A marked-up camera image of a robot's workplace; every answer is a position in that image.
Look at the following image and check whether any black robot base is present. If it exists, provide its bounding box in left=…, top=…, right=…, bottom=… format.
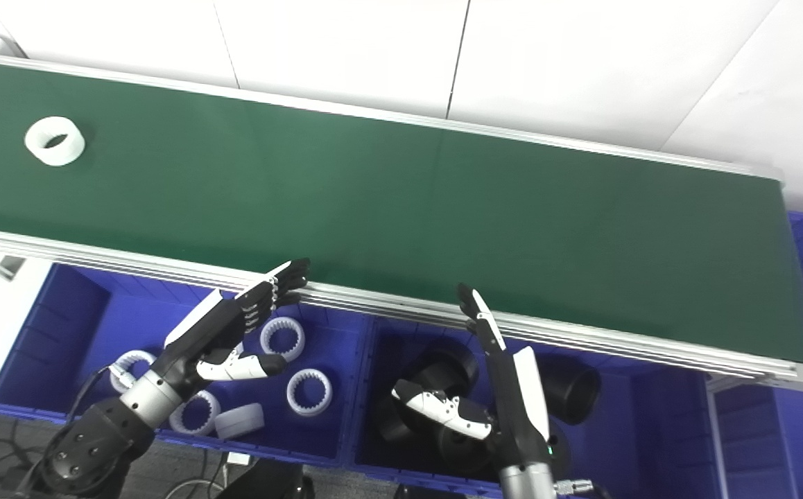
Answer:
left=218, top=461, right=316, bottom=499

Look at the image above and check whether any blue bin with white parts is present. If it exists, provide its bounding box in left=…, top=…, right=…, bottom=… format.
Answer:
left=0, top=262, right=374, bottom=466

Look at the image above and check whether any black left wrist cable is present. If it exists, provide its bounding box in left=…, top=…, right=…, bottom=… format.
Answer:
left=62, top=366, right=125, bottom=444

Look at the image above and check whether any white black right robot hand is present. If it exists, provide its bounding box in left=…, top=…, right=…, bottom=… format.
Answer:
left=391, top=283, right=555, bottom=473

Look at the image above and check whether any green conveyor belt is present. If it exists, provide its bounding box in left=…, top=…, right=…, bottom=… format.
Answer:
left=0, top=59, right=803, bottom=366
left=0, top=49, right=803, bottom=394

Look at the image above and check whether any black cylinder part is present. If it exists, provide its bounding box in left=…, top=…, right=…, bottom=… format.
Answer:
left=539, top=359, right=602, bottom=426
left=436, top=424, right=496, bottom=475
left=376, top=395, right=416, bottom=444
left=401, top=344, right=480, bottom=403

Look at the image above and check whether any right wrist cable with connector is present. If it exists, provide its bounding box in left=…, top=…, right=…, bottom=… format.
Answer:
left=554, top=478, right=610, bottom=499

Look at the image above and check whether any white toothed ring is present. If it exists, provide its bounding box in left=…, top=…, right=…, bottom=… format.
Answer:
left=168, top=389, right=222, bottom=437
left=109, top=350, right=159, bottom=394
left=259, top=316, right=305, bottom=362
left=286, top=369, right=334, bottom=417

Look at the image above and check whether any white ring lying on edge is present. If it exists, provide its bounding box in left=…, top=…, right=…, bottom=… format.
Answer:
left=214, top=403, right=266, bottom=441

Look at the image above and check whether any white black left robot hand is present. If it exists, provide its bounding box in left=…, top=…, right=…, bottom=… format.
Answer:
left=154, top=258, right=311, bottom=390

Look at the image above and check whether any white floor cable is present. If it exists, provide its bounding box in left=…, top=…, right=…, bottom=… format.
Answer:
left=162, top=477, right=225, bottom=499

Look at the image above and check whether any white ring part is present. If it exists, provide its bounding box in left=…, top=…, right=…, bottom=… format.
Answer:
left=24, top=116, right=86, bottom=167

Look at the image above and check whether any blue bin with black parts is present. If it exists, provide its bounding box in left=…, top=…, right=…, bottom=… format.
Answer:
left=352, top=315, right=721, bottom=499

